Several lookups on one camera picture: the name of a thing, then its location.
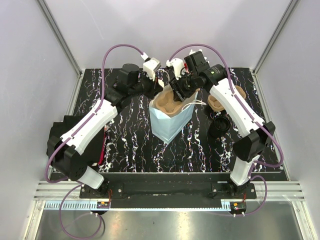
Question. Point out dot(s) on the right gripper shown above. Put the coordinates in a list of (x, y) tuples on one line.
[(176, 85)]

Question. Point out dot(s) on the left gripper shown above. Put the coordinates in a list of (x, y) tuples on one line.
[(155, 87)]

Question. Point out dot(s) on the light blue paper bag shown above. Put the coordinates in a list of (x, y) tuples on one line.
[(167, 128)]

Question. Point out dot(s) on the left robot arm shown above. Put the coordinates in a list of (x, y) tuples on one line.
[(66, 152)]

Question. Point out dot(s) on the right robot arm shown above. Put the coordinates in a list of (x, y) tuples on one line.
[(195, 72)]

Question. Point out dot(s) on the stack of black lids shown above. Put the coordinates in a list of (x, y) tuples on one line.
[(219, 126)]

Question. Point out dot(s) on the black marble pattern mat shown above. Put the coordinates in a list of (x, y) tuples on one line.
[(130, 146)]

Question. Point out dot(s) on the black cloth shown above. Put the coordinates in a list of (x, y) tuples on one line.
[(93, 151)]

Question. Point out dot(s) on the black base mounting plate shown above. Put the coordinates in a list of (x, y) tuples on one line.
[(212, 185)]

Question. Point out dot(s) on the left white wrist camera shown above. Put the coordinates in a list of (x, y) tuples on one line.
[(150, 66)]

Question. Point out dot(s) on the aluminium frame rail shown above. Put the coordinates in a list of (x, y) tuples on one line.
[(172, 196)]

